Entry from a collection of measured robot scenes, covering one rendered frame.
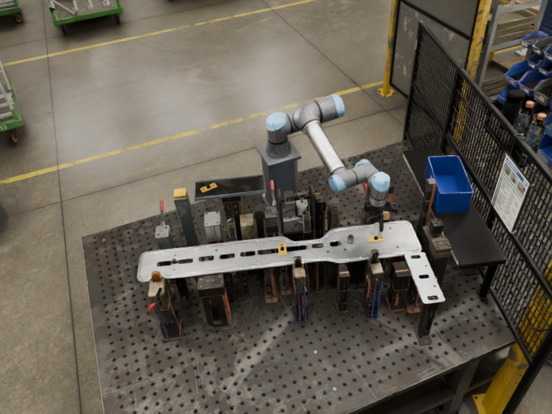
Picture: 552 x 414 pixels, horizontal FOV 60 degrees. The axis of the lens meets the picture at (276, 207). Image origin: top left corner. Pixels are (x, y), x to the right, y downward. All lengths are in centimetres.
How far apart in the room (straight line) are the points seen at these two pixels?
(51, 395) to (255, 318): 149
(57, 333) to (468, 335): 261
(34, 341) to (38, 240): 101
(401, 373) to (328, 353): 34
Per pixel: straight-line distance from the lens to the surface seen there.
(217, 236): 245
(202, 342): 247
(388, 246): 240
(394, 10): 519
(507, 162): 234
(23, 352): 372
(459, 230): 251
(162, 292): 223
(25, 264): 427
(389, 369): 236
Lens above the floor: 275
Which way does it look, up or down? 42 degrees down
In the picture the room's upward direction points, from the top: 5 degrees counter-clockwise
